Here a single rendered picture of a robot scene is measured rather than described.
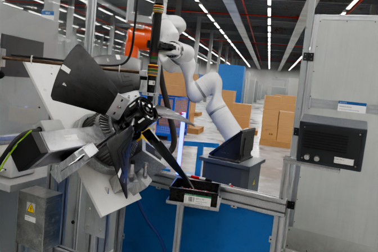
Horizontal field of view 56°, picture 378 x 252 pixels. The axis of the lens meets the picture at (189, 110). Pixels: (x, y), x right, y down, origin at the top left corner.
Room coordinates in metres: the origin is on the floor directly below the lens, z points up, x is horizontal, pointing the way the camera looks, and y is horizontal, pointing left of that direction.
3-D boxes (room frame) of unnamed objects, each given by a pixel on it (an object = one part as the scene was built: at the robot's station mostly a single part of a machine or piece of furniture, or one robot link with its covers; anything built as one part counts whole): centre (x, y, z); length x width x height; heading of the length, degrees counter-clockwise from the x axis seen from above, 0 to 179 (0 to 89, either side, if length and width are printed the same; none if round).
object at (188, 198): (1.57, -0.07, 0.85); 0.22 x 0.17 x 0.07; 82
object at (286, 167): (1.57, -0.47, 0.96); 0.03 x 0.03 x 0.20; 66
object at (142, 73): (1.46, 0.18, 1.32); 0.09 x 0.07 x 0.10; 101
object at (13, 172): (1.53, 0.77, 0.92); 0.17 x 0.16 x 0.11; 66
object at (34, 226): (1.40, 0.56, 0.73); 0.15 x 0.09 x 0.22; 66
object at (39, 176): (1.59, 0.71, 0.85); 0.36 x 0.24 x 0.03; 156
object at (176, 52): (1.56, 0.12, 1.48); 0.11 x 0.10 x 0.07; 155
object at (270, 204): (1.75, -0.07, 0.82); 0.90 x 0.04 x 0.08; 66
